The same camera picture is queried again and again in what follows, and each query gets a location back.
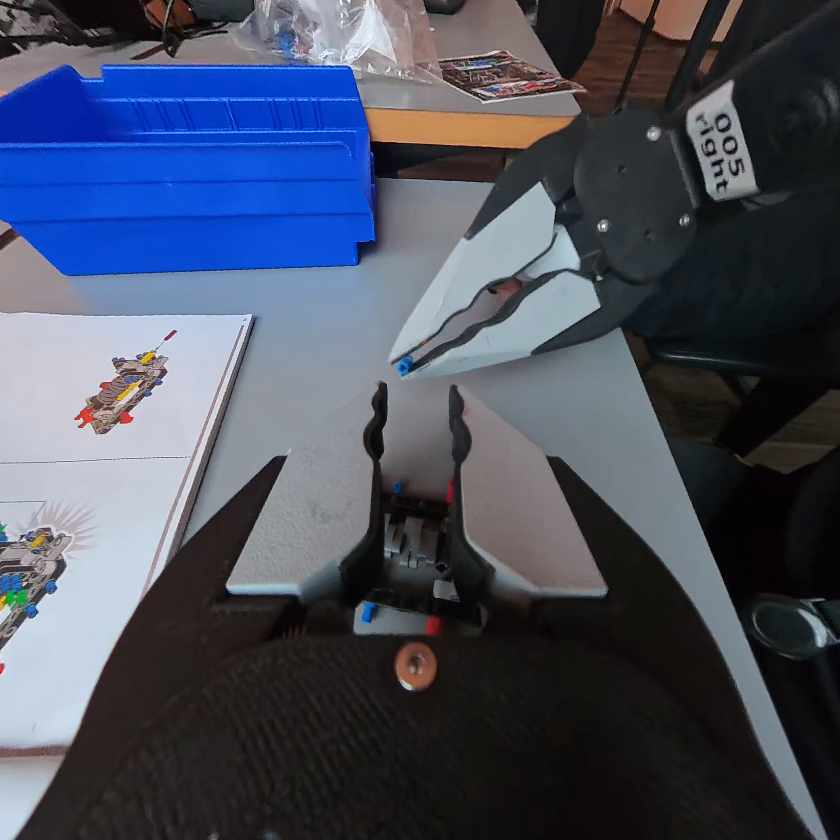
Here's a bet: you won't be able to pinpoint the round metal disc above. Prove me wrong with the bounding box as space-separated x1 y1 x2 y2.
750 592 840 660

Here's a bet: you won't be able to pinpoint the wood-edged grey table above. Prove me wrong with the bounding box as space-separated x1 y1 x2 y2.
0 0 581 148

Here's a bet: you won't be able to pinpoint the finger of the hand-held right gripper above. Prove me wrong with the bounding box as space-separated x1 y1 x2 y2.
403 270 603 382
389 182 585 365

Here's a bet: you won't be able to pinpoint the black chair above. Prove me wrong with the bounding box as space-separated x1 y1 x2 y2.
646 341 840 460

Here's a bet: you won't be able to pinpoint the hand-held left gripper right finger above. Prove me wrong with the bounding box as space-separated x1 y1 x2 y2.
448 384 610 601

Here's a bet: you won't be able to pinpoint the clear plastic bag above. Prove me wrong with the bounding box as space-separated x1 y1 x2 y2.
230 0 444 83

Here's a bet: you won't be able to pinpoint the lego instruction booklet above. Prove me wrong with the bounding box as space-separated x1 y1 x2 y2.
0 311 256 756

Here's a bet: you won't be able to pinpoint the blue plastic tray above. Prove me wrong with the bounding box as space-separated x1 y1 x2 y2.
0 63 377 277

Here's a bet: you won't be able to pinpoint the black stand legs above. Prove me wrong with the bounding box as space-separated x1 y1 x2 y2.
613 0 732 116

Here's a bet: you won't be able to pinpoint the black lego frame assembly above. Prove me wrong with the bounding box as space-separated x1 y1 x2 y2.
354 479 490 634

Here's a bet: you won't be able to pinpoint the printed sticker sheet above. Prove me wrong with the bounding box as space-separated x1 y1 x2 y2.
438 49 588 105

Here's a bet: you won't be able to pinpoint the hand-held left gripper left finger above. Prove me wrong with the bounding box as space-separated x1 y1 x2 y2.
225 381 389 601

